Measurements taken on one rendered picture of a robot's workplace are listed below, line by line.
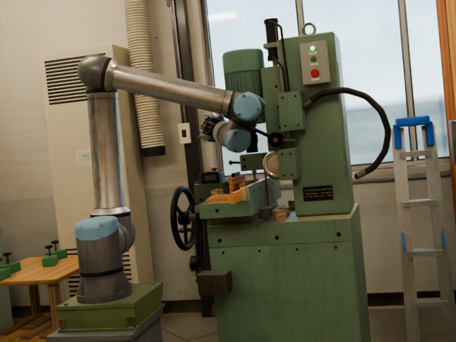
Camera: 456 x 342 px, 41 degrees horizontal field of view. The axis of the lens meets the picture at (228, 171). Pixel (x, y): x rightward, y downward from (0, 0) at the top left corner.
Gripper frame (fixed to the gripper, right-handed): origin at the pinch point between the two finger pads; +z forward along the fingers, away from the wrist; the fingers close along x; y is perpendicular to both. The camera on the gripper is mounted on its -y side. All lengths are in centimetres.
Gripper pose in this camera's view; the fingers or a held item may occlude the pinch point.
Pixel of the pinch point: (210, 122)
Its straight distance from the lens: 254.2
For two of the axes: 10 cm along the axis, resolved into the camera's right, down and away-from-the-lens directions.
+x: -3.0, 9.4, 1.7
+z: -3.7, -2.8, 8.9
